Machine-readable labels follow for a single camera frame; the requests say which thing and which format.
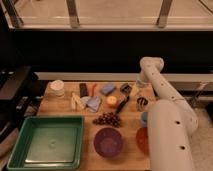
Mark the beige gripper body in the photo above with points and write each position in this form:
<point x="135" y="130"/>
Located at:
<point x="135" y="90"/>

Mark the black fork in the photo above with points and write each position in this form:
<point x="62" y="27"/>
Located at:
<point x="121" y="105"/>

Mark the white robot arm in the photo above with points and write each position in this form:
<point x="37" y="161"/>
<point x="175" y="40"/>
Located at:
<point x="171" y="121"/>

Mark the small blue cup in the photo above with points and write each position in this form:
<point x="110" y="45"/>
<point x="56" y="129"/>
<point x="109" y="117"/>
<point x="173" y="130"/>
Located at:
<point x="144" y="118"/>

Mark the dark small container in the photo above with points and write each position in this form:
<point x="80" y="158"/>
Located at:
<point x="125" y="88"/>

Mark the blue sponge block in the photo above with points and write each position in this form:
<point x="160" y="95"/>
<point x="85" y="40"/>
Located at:
<point x="107" y="88"/>

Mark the orange round fruit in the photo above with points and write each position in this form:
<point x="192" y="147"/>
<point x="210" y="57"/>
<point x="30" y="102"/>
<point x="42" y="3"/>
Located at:
<point x="112" y="101"/>

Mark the wooden cutting board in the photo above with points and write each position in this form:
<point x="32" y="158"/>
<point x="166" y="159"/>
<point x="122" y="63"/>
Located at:
<point x="131" y="158"/>

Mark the bunch of dark grapes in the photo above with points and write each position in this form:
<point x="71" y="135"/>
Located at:
<point x="110" y="119"/>

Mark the orange carrot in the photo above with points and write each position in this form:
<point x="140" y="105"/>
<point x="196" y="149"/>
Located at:
<point x="92" y="90"/>

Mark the blue cloth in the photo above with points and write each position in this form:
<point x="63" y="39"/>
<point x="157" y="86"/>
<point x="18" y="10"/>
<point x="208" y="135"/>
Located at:
<point x="93" y="103"/>

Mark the red bowl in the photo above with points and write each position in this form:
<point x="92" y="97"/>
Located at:
<point x="142" y="140"/>

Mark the black rectangular block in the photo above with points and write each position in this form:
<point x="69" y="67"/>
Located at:
<point x="83" y="90"/>

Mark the purple bowl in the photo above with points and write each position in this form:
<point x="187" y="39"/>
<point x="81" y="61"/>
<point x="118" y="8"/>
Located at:
<point x="108" y="142"/>

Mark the beige wooden pieces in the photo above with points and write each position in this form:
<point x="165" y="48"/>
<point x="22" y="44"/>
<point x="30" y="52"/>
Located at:
<point x="76" y="101"/>

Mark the green plastic tray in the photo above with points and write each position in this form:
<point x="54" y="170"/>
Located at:
<point x="48" y="144"/>

